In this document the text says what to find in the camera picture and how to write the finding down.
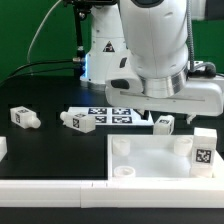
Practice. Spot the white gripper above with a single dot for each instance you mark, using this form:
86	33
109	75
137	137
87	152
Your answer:
175	94

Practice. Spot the white square table top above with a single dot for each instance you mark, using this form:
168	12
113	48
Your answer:
154	156

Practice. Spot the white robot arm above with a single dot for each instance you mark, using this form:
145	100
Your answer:
142	56

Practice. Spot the white sheet with tags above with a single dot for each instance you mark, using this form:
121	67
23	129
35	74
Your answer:
114	116

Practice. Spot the white block left edge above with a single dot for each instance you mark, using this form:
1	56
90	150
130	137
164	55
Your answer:
3	147

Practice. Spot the white fence wall rail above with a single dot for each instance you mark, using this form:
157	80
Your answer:
114	192

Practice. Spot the black camera pole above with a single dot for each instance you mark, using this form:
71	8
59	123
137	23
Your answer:
81	8

